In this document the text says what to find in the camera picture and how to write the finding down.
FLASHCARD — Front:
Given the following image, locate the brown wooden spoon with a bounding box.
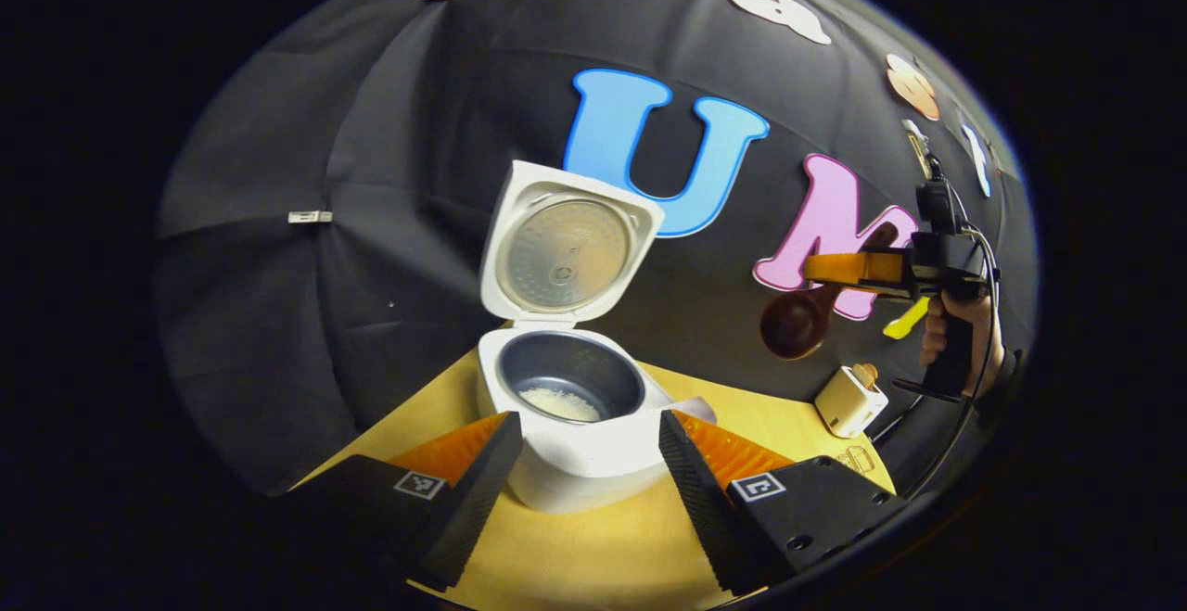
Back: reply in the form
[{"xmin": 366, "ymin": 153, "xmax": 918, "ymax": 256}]
[{"xmin": 760, "ymin": 222, "xmax": 900, "ymax": 361}]

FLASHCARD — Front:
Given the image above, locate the white rice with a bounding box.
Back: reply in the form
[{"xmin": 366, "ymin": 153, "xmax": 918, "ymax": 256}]
[{"xmin": 519, "ymin": 387, "xmax": 604, "ymax": 424}]

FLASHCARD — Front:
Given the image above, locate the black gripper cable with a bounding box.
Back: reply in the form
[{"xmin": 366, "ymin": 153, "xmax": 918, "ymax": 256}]
[{"xmin": 904, "ymin": 222, "xmax": 1004, "ymax": 501}]

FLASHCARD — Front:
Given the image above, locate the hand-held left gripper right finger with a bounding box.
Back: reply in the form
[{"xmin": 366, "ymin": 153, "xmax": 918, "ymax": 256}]
[{"xmin": 658, "ymin": 409, "xmax": 914, "ymax": 595}]

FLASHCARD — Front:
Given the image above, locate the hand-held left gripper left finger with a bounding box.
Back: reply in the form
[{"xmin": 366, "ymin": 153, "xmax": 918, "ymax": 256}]
[{"xmin": 301, "ymin": 410, "xmax": 524, "ymax": 593}]

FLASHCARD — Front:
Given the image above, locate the thin wall cable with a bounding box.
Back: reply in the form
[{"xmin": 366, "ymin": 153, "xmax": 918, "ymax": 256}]
[{"xmin": 872, "ymin": 392, "xmax": 931, "ymax": 442}]

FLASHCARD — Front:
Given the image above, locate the white toaster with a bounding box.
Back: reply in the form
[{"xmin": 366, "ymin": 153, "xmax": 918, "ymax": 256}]
[{"xmin": 814, "ymin": 365, "xmax": 889, "ymax": 439}]

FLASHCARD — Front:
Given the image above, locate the black backdrop cloth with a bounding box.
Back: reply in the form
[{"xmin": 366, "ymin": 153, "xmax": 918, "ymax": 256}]
[{"xmin": 153, "ymin": 0, "xmax": 1040, "ymax": 501}]

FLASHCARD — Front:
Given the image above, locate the white rice cooker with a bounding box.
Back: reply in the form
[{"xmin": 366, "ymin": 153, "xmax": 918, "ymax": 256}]
[{"xmin": 476, "ymin": 159, "xmax": 717, "ymax": 514}]

